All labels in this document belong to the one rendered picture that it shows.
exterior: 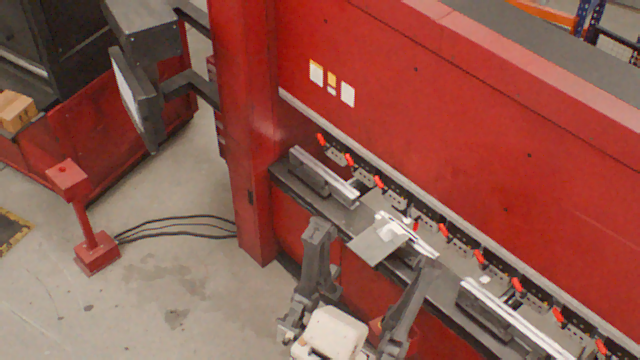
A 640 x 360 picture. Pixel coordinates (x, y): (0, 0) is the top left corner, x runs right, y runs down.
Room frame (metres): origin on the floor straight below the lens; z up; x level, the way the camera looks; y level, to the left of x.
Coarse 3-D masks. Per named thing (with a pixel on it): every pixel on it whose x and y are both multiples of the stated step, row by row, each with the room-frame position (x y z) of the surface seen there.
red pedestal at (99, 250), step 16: (48, 176) 2.88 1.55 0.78; (64, 176) 2.87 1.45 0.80; (80, 176) 2.87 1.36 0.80; (64, 192) 2.76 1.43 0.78; (80, 192) 2.82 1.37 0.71; (80, 208) 2.87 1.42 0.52; (80, 224) 2.87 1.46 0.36; (96, 240) 2.93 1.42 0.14; (112, 240) 2.94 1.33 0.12; (80, 256) 2.83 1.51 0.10; (96, 256) 2.81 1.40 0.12; (112, 256) 2.87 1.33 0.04; (96, 272) 2.77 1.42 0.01
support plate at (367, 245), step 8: (376, 224) 2.35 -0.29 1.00; (384, 224) 2.35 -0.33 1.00; (368, 232) 2.30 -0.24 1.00; (352, 240) 2.25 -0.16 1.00; (360, 240) 2.25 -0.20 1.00; (368, 240) 2.25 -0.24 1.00; (376, 240) 2.25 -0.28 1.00; (392, 240) 2.25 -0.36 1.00; (400, 240) 2.25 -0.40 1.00; (352, 248) 2.20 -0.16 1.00; (360, 248) 2.20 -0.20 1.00; (368, 248) 2.20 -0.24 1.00; (376, 248) 2.20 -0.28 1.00; (384, 248) 2.20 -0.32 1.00; (392, 248) 2.20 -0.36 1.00; (360, 256) 2.15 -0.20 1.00; (368, 256) 2.15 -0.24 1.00; (376, 256) 2.15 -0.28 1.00; (384, 256) 2.15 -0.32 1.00
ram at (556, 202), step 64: (320, 0) 2.71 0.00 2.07; (320, 64) 2.71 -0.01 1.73; (384, 64) 2.43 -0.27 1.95; (448, 64) 2.20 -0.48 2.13; (384, 128) 2.40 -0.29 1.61; (448, 128) 2.16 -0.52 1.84; (512, 128) 1.96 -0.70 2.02; (448, 192) 2.12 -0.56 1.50; (512, 192) 1.91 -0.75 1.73; (576, 192) 1.74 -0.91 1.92; (576, 256) 1.68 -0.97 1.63
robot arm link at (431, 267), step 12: (420, 264) 1.81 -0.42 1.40; (432, 264) 1.78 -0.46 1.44; (420, 276) 1.74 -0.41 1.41; (432, 276) 1.72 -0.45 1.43; (420, 288) 1.69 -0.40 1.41; (420, 300) 1.65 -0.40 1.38; (408, 312) 1.61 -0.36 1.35; (408, 324) 1.57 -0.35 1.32; (384, 336) 1.55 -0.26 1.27; (396, 336) 1.53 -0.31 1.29; (384, 348) 1.49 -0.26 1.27
